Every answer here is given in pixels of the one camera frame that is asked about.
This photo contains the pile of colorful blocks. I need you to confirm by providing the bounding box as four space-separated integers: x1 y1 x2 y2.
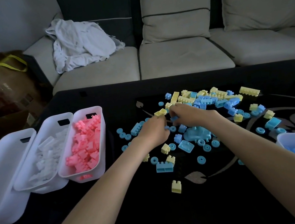
113 78 293 200

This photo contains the person's right forearm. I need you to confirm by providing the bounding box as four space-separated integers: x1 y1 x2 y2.
203 102 295 224

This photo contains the grey sofa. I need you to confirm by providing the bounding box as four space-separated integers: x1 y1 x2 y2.
17 0 295 98

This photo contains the person's right hand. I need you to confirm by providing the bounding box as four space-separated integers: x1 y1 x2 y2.
168 99 221 132

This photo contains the dark back cushion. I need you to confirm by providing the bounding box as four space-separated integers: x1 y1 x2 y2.
54 0 137 56

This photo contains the yellow bag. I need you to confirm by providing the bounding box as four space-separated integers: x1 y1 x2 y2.
0 53 29 75

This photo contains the brown paper bag white handle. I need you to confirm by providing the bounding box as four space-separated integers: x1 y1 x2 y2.
0 109 40 160

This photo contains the person's left forearm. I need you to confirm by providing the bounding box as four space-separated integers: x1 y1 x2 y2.
31 136 162 224

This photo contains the crumpled white cloth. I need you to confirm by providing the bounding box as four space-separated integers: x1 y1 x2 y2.
44 11 128 75

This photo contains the glossy brown shopping bag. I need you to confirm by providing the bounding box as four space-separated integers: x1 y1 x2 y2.
0 47 56 122

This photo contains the pile of white blocks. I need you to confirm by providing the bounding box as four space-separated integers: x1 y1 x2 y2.
24 129 75 187

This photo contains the black glass coffee table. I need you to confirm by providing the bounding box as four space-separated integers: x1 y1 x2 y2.
0 59 295 224

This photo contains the person's left hand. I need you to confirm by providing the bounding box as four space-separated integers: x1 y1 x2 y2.
134 113 172 151

